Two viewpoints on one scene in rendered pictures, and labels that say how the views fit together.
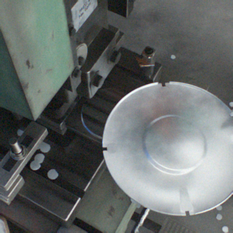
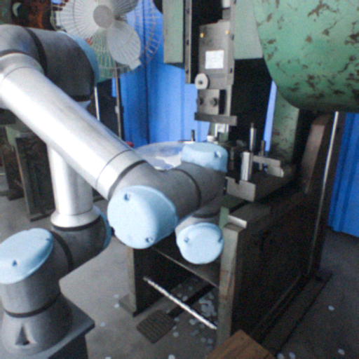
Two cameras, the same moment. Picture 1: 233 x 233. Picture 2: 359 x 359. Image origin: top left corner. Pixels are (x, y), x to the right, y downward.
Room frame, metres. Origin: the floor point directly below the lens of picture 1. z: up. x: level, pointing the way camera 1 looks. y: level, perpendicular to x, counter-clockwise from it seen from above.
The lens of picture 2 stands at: (0.58, -0.95, 1.01)
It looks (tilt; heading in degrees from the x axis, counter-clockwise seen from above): 20 degrees down; 105
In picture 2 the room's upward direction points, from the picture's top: straight up
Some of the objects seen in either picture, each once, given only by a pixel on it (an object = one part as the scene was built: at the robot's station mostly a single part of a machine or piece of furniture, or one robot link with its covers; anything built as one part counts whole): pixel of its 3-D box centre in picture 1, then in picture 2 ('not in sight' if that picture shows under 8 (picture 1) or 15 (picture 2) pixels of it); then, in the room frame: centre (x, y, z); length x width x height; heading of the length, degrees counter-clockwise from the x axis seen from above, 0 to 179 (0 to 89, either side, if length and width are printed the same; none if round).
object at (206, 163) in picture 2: not in sight; (197, 181); (0.50, -0.53, 0.85); 0.11 x 0.08 x 0.11; 72
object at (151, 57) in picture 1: (147, 62); (247, 164); (0.57, -0.07, 0.75); 0.03 x 0.03 x 0.10; 61
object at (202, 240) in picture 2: not in sight; (196, 228); (0.50, -0.51, 0.75); 0.11 x 0.08 x 0.09; 113
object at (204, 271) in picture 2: not in sight; (219, 247); (0.48, 0.13, 0.31); 0.43 x 0.42 x 0.01; 151
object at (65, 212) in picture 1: (65, 113); (222, 167); (0.48, 0.12, 0.68); 0.45 x 0.30 x 0.06; 151
